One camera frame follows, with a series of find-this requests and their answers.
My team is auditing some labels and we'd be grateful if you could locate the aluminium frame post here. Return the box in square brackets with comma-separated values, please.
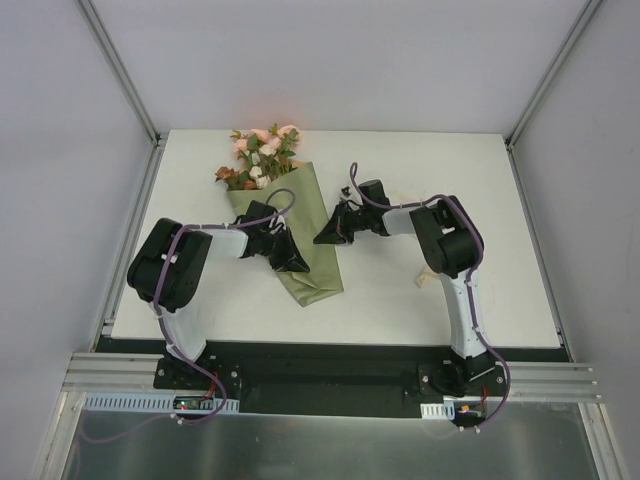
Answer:
[505, 0, 605, 151]
[75, 0, 162, 147]

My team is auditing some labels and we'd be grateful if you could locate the right aluminium frame post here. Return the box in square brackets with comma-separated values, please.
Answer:
[505, 0, 605, 151]

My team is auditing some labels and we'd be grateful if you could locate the right white cable duct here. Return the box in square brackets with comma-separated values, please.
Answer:
[420, 400, 487, 421]

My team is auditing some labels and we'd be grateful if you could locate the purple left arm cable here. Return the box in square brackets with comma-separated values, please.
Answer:
[79, 188, 299, 428]

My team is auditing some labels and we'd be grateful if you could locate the left aluminium frame post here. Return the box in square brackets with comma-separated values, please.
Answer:
[75, 0, 162, 147]

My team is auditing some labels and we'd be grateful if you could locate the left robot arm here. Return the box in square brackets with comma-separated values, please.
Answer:
[126, 200, 310, 389]

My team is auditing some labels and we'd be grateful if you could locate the cream rose flower branch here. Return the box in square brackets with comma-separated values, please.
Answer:
[236, 137, 296, 190]

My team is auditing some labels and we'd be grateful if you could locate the aluminium front rail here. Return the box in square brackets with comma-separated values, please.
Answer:
[61, 352, 604, 403]

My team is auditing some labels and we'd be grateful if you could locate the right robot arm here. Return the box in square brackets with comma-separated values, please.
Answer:
[313, 180, 496, 397]

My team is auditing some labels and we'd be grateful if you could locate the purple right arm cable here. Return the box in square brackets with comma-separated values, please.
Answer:
[348, 162, 511, 434]

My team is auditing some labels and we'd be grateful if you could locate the pink rose flower branch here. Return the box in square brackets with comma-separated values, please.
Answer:
[230, 124, 302, 166]

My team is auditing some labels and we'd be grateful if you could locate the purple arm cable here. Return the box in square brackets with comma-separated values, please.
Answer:
[79, 188, 299, 428]
[348, 162, 511, 434]

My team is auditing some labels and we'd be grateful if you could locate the cream ribbon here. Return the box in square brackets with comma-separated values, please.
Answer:
[414, 267, 438, 289]

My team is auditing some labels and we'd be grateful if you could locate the brown rose flower branch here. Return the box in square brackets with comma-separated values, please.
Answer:
[215, 166, 251, 190]

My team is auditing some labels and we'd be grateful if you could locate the green and orange wrapping paper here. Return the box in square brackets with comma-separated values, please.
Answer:
[227, 162, 344, 307]

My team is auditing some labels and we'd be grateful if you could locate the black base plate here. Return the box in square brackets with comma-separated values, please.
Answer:
[153, 341, 507, 418]

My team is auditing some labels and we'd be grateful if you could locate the left white cable duct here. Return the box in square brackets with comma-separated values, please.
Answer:
[84, 393, 240, 415]

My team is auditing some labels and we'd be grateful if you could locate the white cable duct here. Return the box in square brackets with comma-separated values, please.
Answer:
[420, 400, 487, 421]
[84, 393, 240, 415]

